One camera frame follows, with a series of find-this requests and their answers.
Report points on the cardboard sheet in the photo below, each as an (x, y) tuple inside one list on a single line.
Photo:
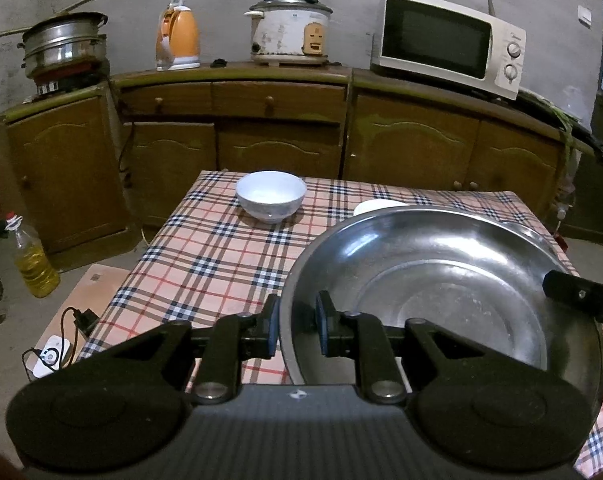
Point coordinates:
[(96, 285)]

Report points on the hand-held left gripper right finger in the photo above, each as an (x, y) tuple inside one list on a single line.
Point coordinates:
[(322, 330)]

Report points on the dark board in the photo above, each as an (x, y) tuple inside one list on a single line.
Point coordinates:
[(541, 105)]

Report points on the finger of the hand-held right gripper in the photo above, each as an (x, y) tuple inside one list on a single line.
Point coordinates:
[(571, 292)]

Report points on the white floor power strip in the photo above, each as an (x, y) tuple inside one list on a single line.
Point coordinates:
[(49, 357)]

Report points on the white microwave oven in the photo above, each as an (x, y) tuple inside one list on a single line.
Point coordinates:
[(441, 40)]

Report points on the red bag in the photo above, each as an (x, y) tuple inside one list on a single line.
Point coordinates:
[(561, 242)]

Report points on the small white patterned bowl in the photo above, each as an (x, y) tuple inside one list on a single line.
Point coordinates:
[(271, 195)]

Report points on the plaid tablecloth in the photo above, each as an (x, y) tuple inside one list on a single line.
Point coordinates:
[(206, 260)]

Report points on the orange electric kettle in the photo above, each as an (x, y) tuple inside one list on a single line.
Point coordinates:
[(179, 40)]

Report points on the small black object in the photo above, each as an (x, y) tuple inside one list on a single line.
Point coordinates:
[(219, 63)]

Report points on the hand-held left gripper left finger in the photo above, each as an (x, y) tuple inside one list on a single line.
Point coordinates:
[(269, 325)]

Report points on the white wall switch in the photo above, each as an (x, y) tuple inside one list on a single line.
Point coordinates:
[(585, 16)]

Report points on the large white bowl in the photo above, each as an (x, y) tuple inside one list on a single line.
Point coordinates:
[(379, 207)]

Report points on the white rice cooker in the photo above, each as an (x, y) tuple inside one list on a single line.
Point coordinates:
[(281, 35)]

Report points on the black power adapter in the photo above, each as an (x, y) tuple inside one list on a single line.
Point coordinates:
[(86, 320)]

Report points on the wooden single-door cabinet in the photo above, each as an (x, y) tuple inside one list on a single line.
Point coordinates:
[(66, 170)]

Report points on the white round plug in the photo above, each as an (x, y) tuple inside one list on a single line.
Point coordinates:
[(561, 213)]

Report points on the cooking oil bottle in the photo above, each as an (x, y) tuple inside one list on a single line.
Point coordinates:
[(34, 265)]

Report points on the steel steamer pot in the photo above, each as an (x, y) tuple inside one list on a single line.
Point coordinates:
[(61, 45)]

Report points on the green onions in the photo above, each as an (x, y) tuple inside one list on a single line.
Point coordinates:
[(565, 135)]

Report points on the wooden two-door cabinet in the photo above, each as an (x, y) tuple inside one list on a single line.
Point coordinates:
[(416, 145)]

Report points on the cooking stove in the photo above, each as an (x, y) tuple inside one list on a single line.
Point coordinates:
[(56, 85)]

